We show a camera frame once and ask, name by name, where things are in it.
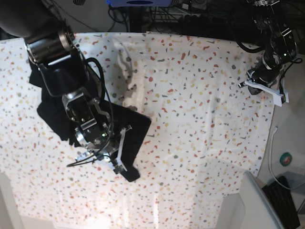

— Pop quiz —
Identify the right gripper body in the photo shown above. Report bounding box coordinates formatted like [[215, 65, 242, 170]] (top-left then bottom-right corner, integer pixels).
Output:
[[74, 122, 119, 165]]

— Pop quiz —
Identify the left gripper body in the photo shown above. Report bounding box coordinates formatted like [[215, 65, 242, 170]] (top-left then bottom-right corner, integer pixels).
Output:
[[247, 53, 283, 87]]

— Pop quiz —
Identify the black t-shirt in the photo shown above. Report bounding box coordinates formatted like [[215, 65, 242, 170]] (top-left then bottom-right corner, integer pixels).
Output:
[[30, 64, 151, 182]]

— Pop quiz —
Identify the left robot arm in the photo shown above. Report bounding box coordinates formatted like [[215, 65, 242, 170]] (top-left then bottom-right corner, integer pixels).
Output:
[[236, 0, 297, 87]]

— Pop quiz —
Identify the terrazzo patterned tablecloth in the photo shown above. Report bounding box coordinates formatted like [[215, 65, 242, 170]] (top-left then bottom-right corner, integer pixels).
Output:
[[0, 33, 274, 229]]

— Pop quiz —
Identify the green tape roll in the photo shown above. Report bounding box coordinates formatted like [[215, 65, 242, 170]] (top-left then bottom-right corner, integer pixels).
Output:
[[279, 152, 292, 167]]

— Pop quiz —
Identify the black keyboard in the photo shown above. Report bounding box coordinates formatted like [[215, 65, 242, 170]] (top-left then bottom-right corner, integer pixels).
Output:
[[263, 181, 300, 229]]

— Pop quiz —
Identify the grey laptop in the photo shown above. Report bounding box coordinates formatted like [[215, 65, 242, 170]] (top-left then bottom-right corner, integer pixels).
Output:
[[240, 171, 284, 229]]

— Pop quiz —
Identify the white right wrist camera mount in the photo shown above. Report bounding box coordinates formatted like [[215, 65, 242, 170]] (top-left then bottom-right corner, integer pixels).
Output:
[[113, 125, 132, 174]]

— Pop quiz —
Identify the white cable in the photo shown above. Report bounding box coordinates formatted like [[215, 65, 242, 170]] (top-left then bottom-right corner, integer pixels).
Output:
[[267, 125, 292, 190]]

